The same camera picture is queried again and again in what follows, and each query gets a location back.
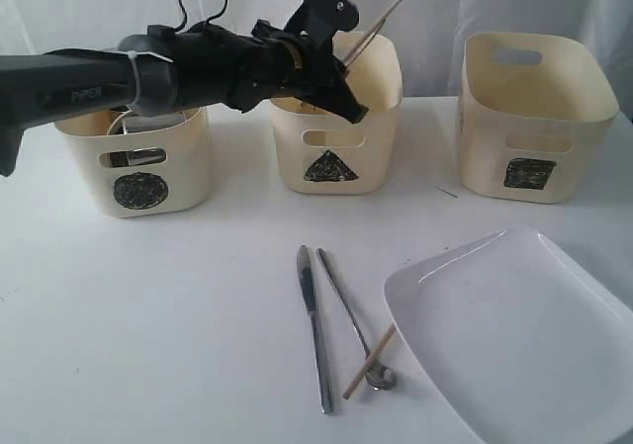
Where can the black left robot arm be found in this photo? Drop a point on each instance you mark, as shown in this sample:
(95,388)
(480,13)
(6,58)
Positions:
(170,69)

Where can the cream bin with square mark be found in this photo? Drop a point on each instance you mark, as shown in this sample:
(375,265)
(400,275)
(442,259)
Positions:
(532,112)

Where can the steel fork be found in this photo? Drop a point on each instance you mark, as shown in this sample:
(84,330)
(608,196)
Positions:
(363,42)

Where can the cream bin with circle mark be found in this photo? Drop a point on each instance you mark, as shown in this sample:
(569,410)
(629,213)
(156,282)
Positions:
(166,169)

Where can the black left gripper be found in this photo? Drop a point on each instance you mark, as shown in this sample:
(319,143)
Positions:
(278,64)

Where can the steel table knife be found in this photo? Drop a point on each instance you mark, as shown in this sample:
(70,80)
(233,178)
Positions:
(308,290)

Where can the cream bin with triangle mark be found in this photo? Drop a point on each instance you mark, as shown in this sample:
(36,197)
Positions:
(321,153)

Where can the white square plate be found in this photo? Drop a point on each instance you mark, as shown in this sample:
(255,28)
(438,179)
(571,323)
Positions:
(520,341)

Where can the white curtain backdrop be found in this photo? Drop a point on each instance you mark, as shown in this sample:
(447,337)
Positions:
(429,34)

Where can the steel long spoon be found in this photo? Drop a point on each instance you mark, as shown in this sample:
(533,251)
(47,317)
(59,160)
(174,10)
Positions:
(329,272)

